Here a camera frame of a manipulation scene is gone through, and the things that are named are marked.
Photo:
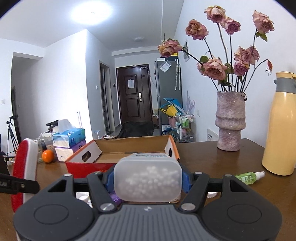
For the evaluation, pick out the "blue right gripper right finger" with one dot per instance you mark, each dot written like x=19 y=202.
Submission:
x=189 y=178

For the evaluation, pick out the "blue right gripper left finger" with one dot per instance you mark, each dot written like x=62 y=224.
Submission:
x=101 y=182

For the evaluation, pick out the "red white lint brush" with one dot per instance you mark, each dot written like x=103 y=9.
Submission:
x=25 y=167

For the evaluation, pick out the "clear jar white pellets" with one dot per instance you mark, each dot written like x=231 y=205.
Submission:
x=148 y=177

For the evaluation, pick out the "green spray bottle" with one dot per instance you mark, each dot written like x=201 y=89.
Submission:
x=250 y=177

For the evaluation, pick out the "white bottle cap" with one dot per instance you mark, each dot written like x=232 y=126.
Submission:
x=83 y=196
x=212 y=194

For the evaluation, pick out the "purple jar lid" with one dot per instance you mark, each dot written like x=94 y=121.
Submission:
x=115 y=198

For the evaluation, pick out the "red cardboard box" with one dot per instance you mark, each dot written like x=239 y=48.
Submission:
x=100 y=155

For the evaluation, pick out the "glass cup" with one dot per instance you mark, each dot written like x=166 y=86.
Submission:
x=38 y=148

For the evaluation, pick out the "orange fruit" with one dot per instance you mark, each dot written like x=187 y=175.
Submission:
x=48 y=156

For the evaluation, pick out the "purple tissue pack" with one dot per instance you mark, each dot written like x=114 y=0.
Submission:
x=64 y=153

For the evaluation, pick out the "clear food container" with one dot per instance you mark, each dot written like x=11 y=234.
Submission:
x=45 y=141

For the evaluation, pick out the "blue tissue pack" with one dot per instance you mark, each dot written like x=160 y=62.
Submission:
x=68 y=138

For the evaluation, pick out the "black bag on floor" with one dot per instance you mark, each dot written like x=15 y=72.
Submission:
x=136 y=129

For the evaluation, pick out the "pink textured vase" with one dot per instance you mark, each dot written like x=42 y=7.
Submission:
x=230 y=119

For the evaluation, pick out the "yellow thermos jug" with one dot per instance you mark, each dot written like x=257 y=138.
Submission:
x=279 y=153

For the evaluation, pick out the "dark brown door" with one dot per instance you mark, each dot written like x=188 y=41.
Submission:
x=134 y=93

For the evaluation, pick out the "grey refrigerator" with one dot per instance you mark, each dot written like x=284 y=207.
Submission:
x=168 y=85

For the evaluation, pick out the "dried pink roses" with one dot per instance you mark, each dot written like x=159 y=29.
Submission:
x=223 y=45

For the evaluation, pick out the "wire trolley rack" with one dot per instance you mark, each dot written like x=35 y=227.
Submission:
x=185 y=124

